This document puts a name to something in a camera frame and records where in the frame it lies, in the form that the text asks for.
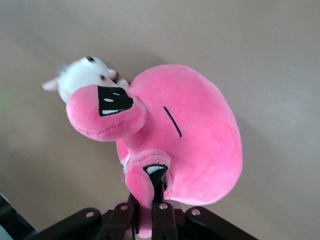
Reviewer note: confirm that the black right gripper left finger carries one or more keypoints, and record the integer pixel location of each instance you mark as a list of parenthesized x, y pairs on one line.
[(117, 220)]

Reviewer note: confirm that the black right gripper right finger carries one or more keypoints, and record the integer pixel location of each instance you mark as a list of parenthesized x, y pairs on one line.
[(170, 220)]

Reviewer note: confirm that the hot pink slug plush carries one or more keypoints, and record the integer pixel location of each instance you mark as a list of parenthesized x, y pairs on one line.
[(195, 140)]

